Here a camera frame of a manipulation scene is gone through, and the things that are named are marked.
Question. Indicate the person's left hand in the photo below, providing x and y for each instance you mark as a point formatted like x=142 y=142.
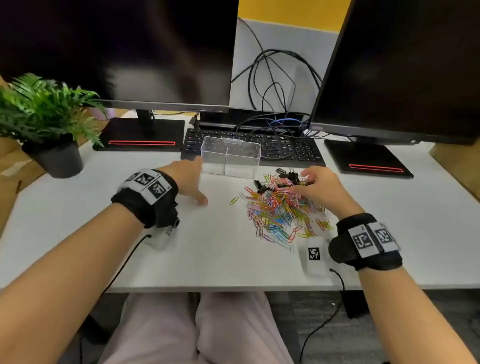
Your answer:
x=185 y=178

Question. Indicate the person's right hand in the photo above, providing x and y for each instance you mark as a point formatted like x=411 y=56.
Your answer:
x=326 y=191

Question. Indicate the pile of black binder clips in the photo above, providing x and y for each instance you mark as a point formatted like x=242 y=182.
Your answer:
x=288 y=176

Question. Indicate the clear plastic divided box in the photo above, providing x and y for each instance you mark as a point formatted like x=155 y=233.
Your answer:
x=230 y=157

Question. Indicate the single green paper clip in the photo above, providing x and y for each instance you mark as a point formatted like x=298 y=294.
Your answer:
x=234 y=201

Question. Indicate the pile of colourful paper clips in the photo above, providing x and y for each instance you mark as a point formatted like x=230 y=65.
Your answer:
x=273 y=217

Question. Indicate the person's right forearm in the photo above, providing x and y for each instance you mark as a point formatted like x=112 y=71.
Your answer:
x=405 y=322

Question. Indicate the person's left forearm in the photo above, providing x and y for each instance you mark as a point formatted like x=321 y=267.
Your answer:
x=56 y=292

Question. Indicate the brown cardboard box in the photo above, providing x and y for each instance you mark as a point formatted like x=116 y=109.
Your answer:
x=7 y=150
x=461 y=165

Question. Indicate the black monitor stand red stripe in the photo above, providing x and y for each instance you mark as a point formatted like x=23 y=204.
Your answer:
x=367 y=157
x=142 y=131

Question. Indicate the black usb plug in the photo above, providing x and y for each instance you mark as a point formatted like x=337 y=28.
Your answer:
x=194 y=120

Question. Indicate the black keyboard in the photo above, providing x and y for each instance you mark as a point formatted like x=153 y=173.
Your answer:
x=285 y=148

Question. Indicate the grey desk partition panel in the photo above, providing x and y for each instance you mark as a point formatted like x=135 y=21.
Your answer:
x=240 y=97

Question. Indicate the lilac cup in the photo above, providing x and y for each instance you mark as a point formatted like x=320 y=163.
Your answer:
x=105 y=113

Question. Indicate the black table leg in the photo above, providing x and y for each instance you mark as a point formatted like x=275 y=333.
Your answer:
x=356 y=303

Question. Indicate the green plant in black pot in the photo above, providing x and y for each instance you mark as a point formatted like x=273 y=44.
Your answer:
x=52 y=157

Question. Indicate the black computer monitor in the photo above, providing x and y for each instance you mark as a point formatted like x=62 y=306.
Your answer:
x=112 y=45
x=405 y=67

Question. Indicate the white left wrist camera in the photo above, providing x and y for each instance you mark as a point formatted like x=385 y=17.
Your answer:
x=161 y=240

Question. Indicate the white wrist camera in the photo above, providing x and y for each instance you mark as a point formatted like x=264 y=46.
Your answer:
x=161 y=240
x=315 y=262

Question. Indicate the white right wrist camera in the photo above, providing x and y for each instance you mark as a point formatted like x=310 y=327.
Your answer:
x=315 y=262

